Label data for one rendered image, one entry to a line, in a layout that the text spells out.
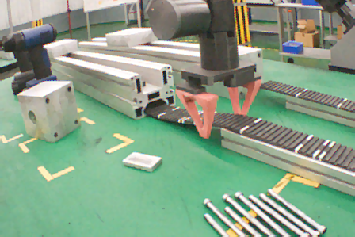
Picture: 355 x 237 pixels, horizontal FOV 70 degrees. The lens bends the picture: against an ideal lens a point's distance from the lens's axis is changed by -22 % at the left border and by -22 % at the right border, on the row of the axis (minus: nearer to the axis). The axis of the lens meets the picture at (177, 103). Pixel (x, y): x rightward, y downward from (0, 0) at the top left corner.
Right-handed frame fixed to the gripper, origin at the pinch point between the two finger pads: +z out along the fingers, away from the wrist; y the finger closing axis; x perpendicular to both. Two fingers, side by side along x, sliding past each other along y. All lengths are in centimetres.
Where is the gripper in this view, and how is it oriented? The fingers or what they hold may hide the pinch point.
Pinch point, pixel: (223, 124)
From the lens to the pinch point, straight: 49.9
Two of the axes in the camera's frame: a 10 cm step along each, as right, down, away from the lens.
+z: 0.9, 9.4, 3.3
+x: 6.1, 2.1, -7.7
